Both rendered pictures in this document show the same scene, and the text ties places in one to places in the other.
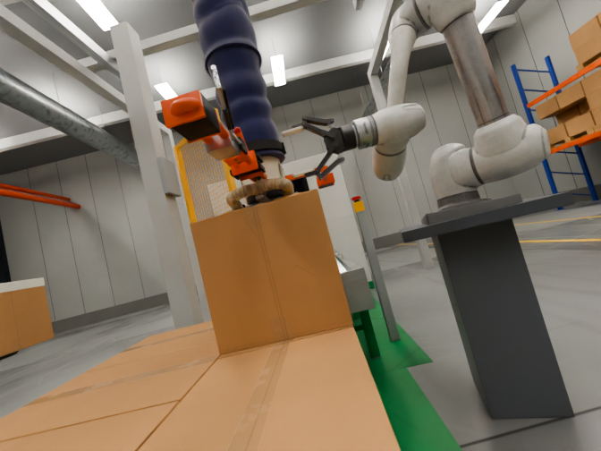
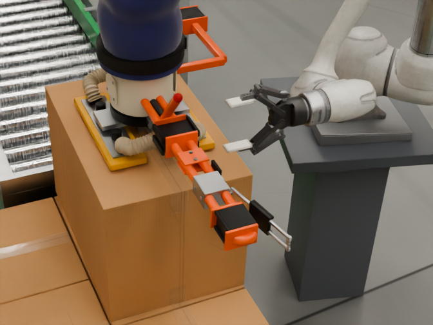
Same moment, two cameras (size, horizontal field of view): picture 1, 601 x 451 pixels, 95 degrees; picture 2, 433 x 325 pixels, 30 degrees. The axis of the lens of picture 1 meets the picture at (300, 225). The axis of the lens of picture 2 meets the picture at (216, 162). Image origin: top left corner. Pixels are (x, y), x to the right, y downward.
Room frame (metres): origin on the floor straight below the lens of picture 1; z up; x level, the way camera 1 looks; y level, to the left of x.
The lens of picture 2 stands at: (-0.59, 0.81, 2.21)
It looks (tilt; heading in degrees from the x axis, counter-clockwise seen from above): 37 degrees down; 331
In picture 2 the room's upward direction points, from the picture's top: 3 degrees clockwise
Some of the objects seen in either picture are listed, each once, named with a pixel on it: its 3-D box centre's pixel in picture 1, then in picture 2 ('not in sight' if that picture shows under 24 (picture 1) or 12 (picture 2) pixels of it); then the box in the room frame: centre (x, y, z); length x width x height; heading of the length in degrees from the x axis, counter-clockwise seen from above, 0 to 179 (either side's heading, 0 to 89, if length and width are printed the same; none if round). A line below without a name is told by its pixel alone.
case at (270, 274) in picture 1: (283, 263); (143, 184); (1.11, 0.10, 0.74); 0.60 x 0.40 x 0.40; 175
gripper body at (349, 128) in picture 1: (339, 140); (286, 113); (0.83, -0.18, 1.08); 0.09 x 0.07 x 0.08; 86
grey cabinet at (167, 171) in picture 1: (169, 177); not in sight; (2.25, 0.96, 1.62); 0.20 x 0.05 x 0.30; 177
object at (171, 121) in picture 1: (193, 118); (233, 226); (0.51, 0.15, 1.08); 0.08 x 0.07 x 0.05; 176
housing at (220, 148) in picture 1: (222, 144); (211, 189); (0.64, 0.13, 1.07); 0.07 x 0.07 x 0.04; 86
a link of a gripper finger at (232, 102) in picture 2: (292, 131); (240, 100); (0.84, -0.05, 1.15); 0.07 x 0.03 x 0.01; 86
